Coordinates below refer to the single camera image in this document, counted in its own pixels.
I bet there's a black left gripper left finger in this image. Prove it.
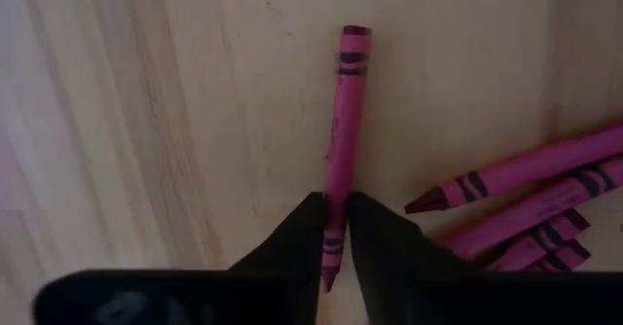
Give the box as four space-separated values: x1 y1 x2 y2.
227 192 326 325

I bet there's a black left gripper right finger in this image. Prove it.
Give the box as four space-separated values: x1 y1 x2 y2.
347 191 477 325

